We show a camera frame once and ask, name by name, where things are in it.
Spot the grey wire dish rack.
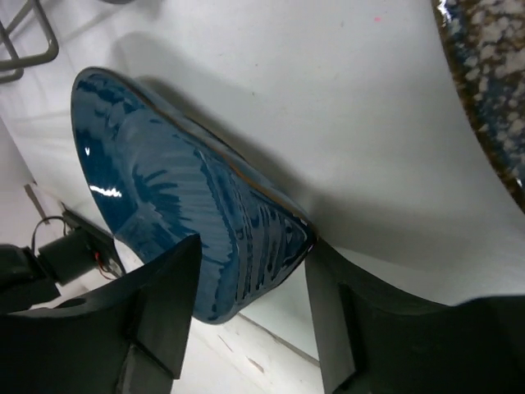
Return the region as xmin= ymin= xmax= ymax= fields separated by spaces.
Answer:
xmin=1 ymin=1 xmax=59 ymax=85

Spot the blue leaf shaped dish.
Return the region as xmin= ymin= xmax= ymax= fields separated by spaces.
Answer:
xmin=71 ymin=67 xmax=317 ymax=324

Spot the speckled brown rimmed plate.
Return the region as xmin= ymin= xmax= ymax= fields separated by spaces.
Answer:
xmin=431 ymin=0 xmax=524 ymax=208

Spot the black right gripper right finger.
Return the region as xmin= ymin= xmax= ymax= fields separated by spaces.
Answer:
xmin=305 ymin=241 xmax=524 ymax=393

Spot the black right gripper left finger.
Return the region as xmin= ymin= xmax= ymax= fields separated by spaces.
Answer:
xmin=1 ymin=235 xmax=202 ymax=393

